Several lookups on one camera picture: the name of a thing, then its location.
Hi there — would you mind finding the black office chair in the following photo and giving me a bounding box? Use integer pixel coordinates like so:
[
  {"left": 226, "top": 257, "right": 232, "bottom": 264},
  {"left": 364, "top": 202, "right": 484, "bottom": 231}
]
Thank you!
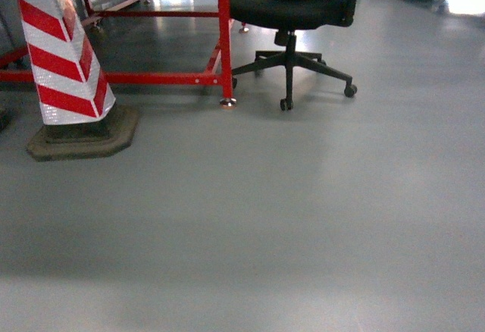
[{"left": 230, "top": 0, "right": 357, "bottom": 111}]

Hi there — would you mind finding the red white traffic cone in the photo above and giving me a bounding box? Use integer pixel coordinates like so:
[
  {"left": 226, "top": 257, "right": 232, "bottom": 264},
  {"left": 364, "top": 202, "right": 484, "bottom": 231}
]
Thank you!
[{"left": 17, "top": 0, "right": 139, "bottom": 161}]

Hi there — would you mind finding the red metal workbench frame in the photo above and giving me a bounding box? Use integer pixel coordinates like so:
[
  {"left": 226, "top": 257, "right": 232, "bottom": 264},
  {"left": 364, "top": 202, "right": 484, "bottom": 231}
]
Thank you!
[{"left": 0, "top": 0, "right": 254, "bottom": 110}]

